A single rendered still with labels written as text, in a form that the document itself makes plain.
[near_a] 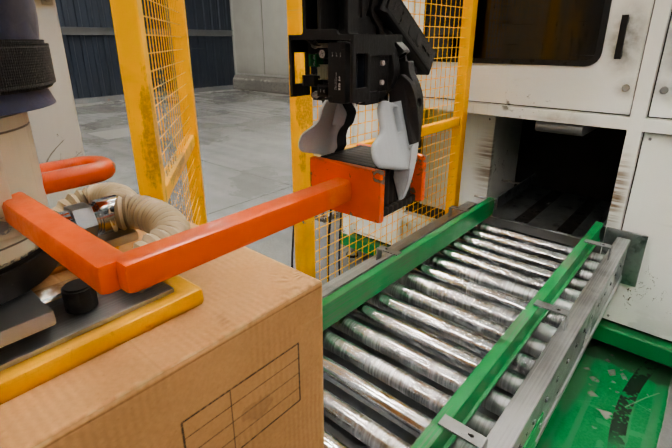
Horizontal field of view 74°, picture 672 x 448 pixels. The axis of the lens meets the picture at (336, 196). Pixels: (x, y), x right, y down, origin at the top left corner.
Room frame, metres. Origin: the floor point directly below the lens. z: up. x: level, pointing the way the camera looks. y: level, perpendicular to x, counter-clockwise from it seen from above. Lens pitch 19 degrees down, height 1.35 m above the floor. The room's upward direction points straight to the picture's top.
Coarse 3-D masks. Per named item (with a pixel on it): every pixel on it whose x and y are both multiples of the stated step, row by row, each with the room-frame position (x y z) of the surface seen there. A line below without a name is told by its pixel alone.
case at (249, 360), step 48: (48, 288) 0.44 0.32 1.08; (240, 288) 0.44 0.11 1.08; (288, 288) 0.44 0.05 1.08; (144, 336) 0.35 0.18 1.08; (192, 336) 0.35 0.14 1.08; (240, 336) 0.36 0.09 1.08; (288, 336) 0.41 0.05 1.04; (48, 384) 0.29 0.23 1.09; (96, 384) 0.29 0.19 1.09; (144, 384) 0.29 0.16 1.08; (192, 384) 0.32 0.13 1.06; (240, 384) 0.36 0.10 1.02; (288, 384) 0.41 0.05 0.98; (0, 432) 0.24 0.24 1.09; (48, 432) 0.24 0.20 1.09; (96, 432) 0.26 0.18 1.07; (144, 432) 0.28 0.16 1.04; (192, 432) 0.32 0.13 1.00; (240, 432) 0.35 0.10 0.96; (288, 432) 0.40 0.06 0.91
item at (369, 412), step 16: (368, 304) 1.32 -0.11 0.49; (448, 320) 1.22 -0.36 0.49; (352, 368) 1.00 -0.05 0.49; (400, 368) 1.00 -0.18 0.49; (384, 384) 0.94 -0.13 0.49; (432, 384) 0.94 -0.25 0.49; (352, 400) 0.89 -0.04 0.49; (368, 416) 0.84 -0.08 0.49; (432, 416) 0.84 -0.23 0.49; (496, 416) 0.83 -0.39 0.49; (336, 432) 0.78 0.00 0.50; (400, 432) 0.79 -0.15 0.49
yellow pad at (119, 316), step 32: (64, 288) 0.35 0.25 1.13; (160, 288) 0.40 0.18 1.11; (192, 288) 0.40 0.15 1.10; (64, 320) 0.34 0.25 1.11; (96, 320) 0.34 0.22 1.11; (128, 320) 0.35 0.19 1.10; (160, 320) 0.37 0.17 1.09; (0, 352) 0.30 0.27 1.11; (32, 352) 0.30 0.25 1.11; (64, 352) 0.31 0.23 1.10; (96, 352) 0.32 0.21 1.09; (0, 384) 0.27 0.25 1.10; (32, 384) 0.28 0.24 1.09
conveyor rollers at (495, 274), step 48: (480, 240) 1.71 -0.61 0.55; (528, 240) 1.74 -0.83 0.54; (432, 288) 1.34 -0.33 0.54; (480, 288) 1.33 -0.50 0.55; (528, 288) 1.32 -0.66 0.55; (576, 288) 1.36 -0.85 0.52; (336, 336) 1.06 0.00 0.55; (384, 336) 1.06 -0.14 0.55; (432, 336) 1.06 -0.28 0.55; (480, 336) 1.06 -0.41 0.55; (336, 384) 0.91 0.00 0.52; (384, 432) 0.73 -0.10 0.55; (480, 432) 0.75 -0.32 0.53
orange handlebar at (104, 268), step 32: (64, 160) 0.47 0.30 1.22; (96, 160) 0.48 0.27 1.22; (320, 192) 0.36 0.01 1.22; (32, 224) 0.30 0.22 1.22; (64, 224) 0.29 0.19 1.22; (224, 224) 0.29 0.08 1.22; (256, 224) 0.30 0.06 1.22; (288, 224) 0.33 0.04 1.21; (64, 256) 0.26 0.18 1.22; (96, 256) 0.24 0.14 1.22; (128, 256) 0.24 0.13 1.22; (160, 256) 0.25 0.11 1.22; (192, 256) 0.26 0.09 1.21; (96, 288) 0.23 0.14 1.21; (128, 288) 0.23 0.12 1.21
